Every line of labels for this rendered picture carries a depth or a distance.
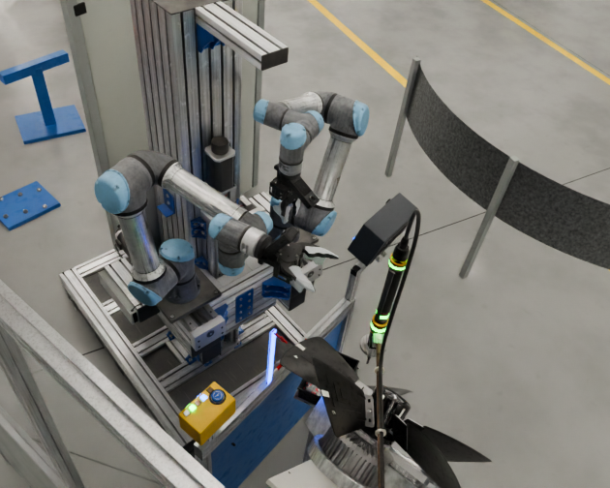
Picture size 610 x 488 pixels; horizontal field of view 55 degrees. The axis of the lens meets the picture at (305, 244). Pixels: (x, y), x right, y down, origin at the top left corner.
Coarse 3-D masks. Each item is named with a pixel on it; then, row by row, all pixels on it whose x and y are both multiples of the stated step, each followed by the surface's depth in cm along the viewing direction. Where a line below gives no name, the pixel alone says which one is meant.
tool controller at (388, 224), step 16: (384, 208) 231; (400, 208) 234; (416, 208) 236; (368, 224) 224; (384, 224) 227; (400, 224) 229; (352, 240) 233; (368, 240) 227; (384, 240) 222; (368, 256) 232; (384, 256) 237
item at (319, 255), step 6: (306, 246) 156; (306, 252) 155; (312, 252) 155; (318, 252) 155; (324, 252) 155; (330, 252) 156; (306, 258) 158; (312, 258) 158; (318, 258) 157; (324, 258) 157; (330, 258) 156; (336, 258) 156
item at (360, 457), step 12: (324, 444) 174; (336, 444) 172; (348, 444) 170; (360, 444) 171; (336, 456) 169; (348, 456) 169; (360, 456) 168; (372, 456) 168; (384, 456) 171; (348, 468) 167; (360, 468) 167; (372, 468) 168; (360, 480) 167; (372, 480) 169
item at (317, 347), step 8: (304, 344) 192; (312, 344) 194; (320, 344) 195; (328, 344) 196; (288, 352) 187; (296, 352) 188; (304, 352) 189; (312, 352) 190; (320, 352) 190; (328, 352) 192; (336, 352) 193; (280, 360) 183; (288, 360) 184; (296, 360) 185; (304, 360) 186; (320, 360) 187; (328, 360) 188; (336, 360) 189; (344, 360) 190; (288, 368) 182; (296, 368) 183; (304, 368) 184; (312, 368) 185; (336, 368) 186; (344, 368) 187; (304, 376) 182; (312, 376) 182; (352, 376) 185
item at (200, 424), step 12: (216, 384) 191; (228, 396) 189; (204, 408) 185; (216, 408) 186; (228, 408) 187; (180, 420) 185; (192, 420) 182; (204, 420) 182; (216, 420) 184; (192, 432) 184; (204, 432) 182
